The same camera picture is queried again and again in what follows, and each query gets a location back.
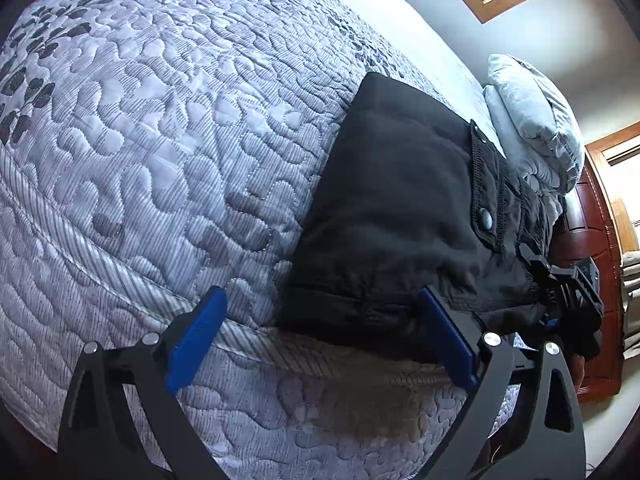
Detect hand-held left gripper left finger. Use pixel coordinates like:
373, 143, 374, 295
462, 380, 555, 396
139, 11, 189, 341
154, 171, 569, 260
57, 286, 228, 480

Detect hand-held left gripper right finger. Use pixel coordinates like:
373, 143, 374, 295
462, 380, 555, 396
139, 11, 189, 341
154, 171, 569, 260
417, 286, 586, 480

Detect black padded pants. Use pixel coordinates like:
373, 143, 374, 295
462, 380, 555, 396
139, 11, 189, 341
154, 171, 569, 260
277, 71, 556, 363

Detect brown wooden headboard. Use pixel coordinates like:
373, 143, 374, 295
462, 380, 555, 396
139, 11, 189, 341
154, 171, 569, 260
550, 150, 626, 403

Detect light grey pillow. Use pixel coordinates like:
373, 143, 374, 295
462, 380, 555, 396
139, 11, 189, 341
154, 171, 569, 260
486, 53, 586, 194

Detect grey quilted bedspread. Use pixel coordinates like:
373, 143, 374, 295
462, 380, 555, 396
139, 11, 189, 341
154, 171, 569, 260
0, 0, 521, 480

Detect bed with white sheet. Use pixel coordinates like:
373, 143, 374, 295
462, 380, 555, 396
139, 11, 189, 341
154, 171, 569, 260
305, 0, 506, 156

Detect wooden wall trim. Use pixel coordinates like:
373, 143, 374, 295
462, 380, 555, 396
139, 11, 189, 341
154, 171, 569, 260
585, 122, 640, 256

